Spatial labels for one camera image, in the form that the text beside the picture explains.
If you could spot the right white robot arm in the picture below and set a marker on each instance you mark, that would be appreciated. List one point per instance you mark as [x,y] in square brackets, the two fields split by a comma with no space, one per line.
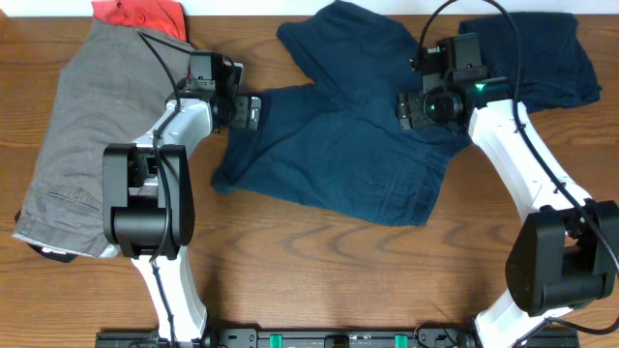
[565,255]

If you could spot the dark navy folded garment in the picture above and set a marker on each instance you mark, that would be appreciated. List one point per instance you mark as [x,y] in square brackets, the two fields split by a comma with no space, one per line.
[555,69]

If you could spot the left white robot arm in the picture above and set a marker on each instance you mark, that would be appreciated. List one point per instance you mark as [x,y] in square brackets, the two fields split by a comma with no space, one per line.
[148,207]

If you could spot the grey folded shorts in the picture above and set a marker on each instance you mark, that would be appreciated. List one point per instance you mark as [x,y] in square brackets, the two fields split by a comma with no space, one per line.
[112,91]

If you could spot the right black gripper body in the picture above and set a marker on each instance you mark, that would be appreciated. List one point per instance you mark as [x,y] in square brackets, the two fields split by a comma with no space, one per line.
[424,110]

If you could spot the red garment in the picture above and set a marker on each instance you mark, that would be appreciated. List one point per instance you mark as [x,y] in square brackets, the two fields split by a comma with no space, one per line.
[166,16]

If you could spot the blue shorts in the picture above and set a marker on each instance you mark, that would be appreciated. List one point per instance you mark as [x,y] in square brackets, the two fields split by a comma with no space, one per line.
[336,142]

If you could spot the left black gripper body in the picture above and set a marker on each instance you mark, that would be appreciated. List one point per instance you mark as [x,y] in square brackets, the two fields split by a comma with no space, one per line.
[236,115]

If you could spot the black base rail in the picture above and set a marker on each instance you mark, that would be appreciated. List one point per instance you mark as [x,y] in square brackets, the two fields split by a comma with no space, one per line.
[250,338]

